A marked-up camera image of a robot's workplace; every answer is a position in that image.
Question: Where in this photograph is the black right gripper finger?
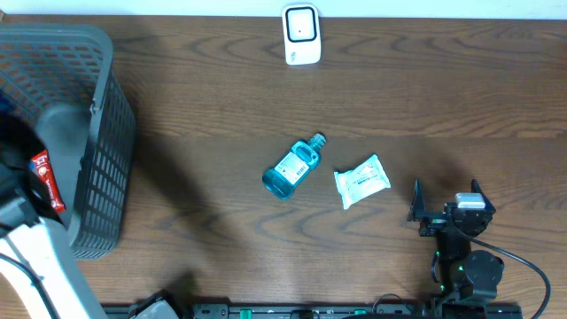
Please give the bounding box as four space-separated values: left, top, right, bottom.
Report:
407 179 426 222
470 179 496 214

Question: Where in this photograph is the white wet wipes pack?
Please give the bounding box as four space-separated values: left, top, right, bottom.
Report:
334 154 392 210

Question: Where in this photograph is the blue mouthwash bottle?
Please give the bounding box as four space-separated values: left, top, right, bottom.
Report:
262 133 327 200

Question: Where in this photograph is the red Nescafe stick sachet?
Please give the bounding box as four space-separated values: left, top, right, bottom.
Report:
31 150 66 214

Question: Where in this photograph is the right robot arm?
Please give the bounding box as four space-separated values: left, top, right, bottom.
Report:
408 180 504 318

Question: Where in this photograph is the white barcode scanner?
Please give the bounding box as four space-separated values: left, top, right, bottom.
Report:
282 4 322 66

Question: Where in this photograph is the grey plastic mesh basket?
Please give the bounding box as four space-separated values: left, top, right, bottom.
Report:
1 23 136 260

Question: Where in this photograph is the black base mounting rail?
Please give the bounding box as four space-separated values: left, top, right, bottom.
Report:
173 303 523 319

